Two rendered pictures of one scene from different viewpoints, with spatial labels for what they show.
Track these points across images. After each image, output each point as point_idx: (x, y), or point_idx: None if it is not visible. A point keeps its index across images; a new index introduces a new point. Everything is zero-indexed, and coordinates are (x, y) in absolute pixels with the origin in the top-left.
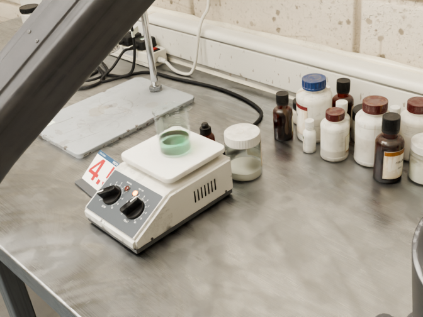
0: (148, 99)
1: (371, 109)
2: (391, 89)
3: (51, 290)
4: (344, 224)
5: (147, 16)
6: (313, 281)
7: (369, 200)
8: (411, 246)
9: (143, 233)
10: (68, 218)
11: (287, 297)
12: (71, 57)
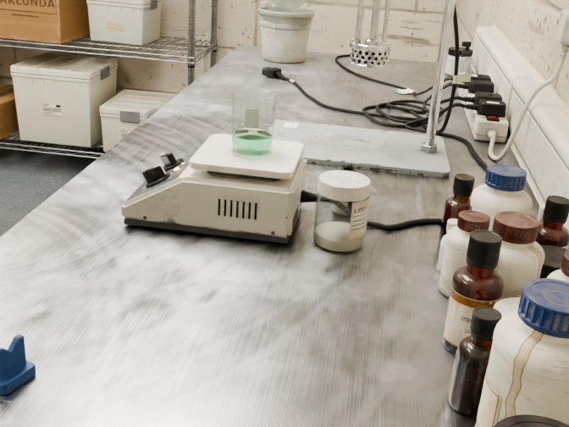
0: (403, 152)
1: (494, 224)
2: None
3: (41, 204)
4: (306, 335)
5: (446, 47)
6: (165, 338)
7: (386, 342)
8: None
9: (134, 202)
10: None
11: (121, 328)
12: None
